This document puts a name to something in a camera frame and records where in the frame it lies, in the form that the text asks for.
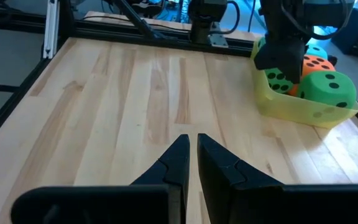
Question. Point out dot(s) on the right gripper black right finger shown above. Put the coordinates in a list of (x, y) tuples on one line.
[(228, 186)]

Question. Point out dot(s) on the black cabinet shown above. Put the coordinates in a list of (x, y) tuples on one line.
[(353, 34)]

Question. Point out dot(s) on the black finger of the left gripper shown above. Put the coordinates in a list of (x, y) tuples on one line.
[(294, 65), (269, 57)]

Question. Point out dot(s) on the green foam die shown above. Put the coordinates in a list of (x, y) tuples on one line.
[(325, 90), (277, 82)]

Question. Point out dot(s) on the orange foam die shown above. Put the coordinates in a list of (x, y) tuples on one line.
[(317, 65)]

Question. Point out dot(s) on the silver aluminium extrusions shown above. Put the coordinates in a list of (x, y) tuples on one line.
[(51, 29)]

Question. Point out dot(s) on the yellow translucent plastic bin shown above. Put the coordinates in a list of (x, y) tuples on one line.
[(291, 109)]

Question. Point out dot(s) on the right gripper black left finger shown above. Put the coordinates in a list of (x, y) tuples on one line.
[(174, 168)]

